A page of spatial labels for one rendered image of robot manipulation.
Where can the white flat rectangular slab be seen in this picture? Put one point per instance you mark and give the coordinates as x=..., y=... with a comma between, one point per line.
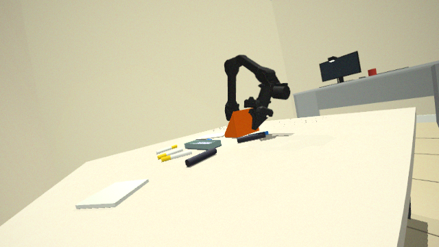
x=112, y=195

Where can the keyboard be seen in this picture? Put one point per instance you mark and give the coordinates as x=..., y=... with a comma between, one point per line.
x=203, y=144

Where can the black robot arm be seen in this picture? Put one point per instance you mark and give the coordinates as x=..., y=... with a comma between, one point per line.
x=270, y=85

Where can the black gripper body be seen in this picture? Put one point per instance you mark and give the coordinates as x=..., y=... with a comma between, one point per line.
x=263, y=107

